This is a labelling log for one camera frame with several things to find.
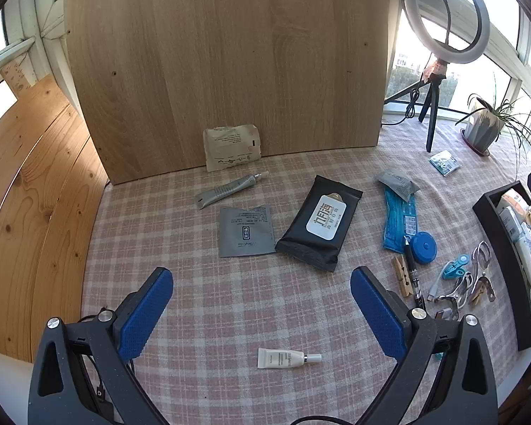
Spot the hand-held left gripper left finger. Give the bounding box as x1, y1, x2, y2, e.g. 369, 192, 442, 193
28, 267, 174, 425

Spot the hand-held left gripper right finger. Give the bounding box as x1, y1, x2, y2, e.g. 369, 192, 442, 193
350, 266, 500, 425

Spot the black tray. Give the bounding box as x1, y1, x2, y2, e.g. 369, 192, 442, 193
472, 181, 531, 352

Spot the blue wet wipe packet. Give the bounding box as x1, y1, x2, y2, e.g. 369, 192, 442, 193
382, 186, 419, 252

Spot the small blue-green packet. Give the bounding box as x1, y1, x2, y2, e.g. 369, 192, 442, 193
429, 149, 462, 177

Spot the white cream tube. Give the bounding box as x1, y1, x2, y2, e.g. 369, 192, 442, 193
257, 347, 323, 369

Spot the grey tube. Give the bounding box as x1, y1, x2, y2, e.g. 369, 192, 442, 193
195, 171, 268, 210

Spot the pink checked cloth desktop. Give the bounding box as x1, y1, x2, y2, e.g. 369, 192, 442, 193
80, 119, 531, 425

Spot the orange and white tissue pack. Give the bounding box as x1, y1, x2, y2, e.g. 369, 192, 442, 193
498, 189, 531, 213

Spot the wooden clothespin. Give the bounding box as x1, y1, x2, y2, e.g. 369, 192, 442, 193
392, 254, 414, 298

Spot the silver box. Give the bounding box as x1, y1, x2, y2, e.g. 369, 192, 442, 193
499, 207, 525, 242

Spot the black pen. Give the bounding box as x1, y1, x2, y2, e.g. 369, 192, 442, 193
404, 237, 427, 311

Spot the spider plant in grey pot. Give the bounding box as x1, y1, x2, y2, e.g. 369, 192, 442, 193
455, 73, 531, 178

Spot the blue round tape measure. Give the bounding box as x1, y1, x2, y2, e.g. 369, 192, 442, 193
411, 231, 439, 265

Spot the red plant saucer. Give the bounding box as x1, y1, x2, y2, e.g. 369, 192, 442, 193
460, 128, 491, 157

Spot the blue plastic clip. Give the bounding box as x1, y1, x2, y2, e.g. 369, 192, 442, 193
441, 253, 472, 281

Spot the black wet wipes pack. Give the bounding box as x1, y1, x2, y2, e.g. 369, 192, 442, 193
274, 175, 364, 273

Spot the bronze metal clip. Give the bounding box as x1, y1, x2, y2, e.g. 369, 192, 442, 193
468, 277, 497, 306

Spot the grey square sachet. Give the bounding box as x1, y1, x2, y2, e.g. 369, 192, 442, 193
218, 204, 276, 258

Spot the small torn grey sachet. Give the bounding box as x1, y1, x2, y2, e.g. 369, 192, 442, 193
377, 169, 421, 204

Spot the pine plank panel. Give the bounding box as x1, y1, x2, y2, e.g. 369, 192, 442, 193
0, 73, 111, 364

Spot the white paper packet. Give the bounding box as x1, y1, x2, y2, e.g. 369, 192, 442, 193
202, 123, 262, 173

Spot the light wooden board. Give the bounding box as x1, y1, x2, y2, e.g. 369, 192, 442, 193
63, 0, 390, 186

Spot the white USB cable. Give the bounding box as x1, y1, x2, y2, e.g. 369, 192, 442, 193
427, 272, 472, 304

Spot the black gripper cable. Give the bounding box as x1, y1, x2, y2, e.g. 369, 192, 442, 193
287, 415, 359, 425

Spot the black power cable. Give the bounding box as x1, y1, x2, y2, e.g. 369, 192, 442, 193
382, 82, 426, 127

